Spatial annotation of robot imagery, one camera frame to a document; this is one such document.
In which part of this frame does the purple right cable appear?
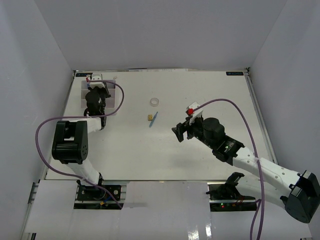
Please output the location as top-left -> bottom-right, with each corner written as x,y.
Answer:
193,98 -> 266,240

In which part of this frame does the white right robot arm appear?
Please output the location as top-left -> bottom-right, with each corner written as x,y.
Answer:
171,117 -> 320,224

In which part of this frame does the light blue pen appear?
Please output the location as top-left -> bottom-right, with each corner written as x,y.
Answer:
149,111 -> 159,128

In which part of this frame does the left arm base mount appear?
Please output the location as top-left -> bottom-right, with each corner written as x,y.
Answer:
73,184 -> 126,210

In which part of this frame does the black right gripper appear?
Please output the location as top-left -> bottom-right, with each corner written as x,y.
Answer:
172,115 -> 216,150

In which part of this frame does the black logo label left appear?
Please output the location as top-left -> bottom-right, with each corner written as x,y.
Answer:
75,72 -> 93,78

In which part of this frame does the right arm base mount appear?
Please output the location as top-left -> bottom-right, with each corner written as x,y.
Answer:
206,172 -> 258,213

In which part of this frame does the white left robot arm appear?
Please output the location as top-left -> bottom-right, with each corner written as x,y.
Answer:
51,84 -> 111,200

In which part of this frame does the purple cable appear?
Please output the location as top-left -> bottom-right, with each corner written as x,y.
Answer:
193,98 -> 266,240
34,79 -> 125,210

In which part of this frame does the clear tape roll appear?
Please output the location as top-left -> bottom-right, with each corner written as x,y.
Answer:
149,97 -> 160,107

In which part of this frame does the white compartment organizer box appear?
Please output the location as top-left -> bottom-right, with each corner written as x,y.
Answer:
80,80 -> 116,116

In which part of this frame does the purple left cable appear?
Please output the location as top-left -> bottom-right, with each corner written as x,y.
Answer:
34,79 -> 125,210

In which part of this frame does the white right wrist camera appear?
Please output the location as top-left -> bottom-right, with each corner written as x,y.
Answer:
186,101 -> 203,125

